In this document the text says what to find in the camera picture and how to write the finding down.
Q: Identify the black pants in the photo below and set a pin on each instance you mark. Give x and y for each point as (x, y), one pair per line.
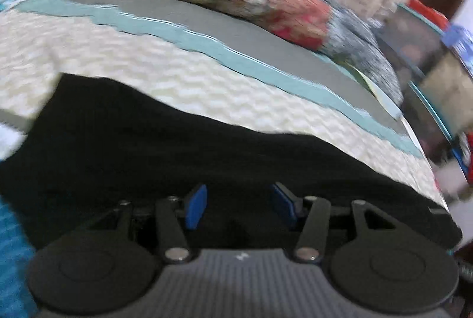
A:
(147, 140)

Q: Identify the patterned teal beige bed sheet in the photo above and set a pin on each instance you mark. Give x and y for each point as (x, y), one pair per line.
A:
(147, 55)

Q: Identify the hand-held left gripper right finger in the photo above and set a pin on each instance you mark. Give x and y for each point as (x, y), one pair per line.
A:
(282, 205)

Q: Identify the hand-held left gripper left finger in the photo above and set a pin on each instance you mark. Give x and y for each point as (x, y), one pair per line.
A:
(196, 207)

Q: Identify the brown cardboard box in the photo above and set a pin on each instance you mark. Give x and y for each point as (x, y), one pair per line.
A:
(447, 88)

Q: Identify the clear storage bin teal lid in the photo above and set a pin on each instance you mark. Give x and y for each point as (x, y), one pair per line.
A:
(410, 40)
(432, 133)

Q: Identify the blue printed packet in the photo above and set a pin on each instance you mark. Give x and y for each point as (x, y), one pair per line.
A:
(460, 44)

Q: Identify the red cloth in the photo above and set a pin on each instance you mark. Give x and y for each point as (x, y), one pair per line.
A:
(428, 11)

